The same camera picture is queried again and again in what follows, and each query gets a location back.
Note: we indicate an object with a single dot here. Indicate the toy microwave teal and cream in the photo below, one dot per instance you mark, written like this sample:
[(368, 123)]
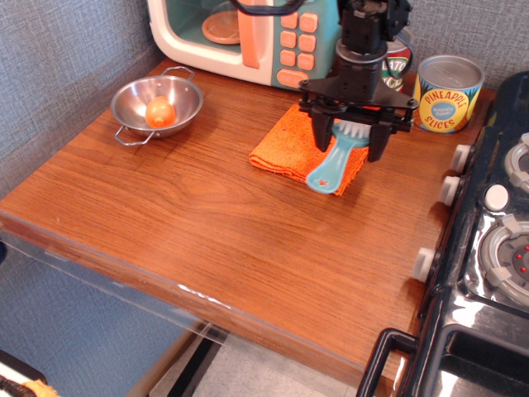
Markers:
[(269, 50)]

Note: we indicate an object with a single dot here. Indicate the white stove knob middle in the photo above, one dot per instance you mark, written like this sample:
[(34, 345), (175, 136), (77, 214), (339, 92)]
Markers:
[(449, 190)]

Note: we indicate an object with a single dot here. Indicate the clear acrylic table guard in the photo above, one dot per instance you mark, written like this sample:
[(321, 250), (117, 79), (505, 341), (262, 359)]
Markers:
[(125, 293)]

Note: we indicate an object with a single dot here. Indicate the black oven door handle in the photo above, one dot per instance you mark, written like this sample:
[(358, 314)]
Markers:
[(390, 339)]

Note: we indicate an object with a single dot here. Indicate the small steel bowl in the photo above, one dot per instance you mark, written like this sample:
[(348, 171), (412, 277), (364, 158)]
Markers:
[(128, 105)]

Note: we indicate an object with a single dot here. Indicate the orange toy fruit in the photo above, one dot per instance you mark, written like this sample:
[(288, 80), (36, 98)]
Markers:
[(160, 113)]

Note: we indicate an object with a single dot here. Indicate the white stove knob rear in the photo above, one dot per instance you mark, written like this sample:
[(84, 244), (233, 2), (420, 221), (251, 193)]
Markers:
[(459, 158)]

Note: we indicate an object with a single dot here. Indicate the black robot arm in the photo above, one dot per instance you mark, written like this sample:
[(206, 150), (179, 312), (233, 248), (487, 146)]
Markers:
[(364, 24)]

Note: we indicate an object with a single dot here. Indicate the orange folded napkin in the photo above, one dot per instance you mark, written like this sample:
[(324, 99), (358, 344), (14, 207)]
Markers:
[(289, 149)]

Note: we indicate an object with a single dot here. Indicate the tomato sauce can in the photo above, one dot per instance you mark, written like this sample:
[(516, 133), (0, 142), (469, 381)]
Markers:
[(398, 60)]

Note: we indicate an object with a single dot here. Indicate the teal brush white bristles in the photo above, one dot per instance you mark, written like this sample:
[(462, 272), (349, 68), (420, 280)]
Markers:
[(327, 177)]

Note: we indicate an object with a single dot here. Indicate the black toy stove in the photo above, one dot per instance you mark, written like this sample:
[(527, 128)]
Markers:
[(473, 334)]

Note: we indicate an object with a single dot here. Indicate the pineapple slices can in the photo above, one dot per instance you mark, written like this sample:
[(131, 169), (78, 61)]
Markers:
[(446, 88)]

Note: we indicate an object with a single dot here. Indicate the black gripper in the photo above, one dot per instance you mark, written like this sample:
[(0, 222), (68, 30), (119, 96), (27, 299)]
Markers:
[(356, 92)]

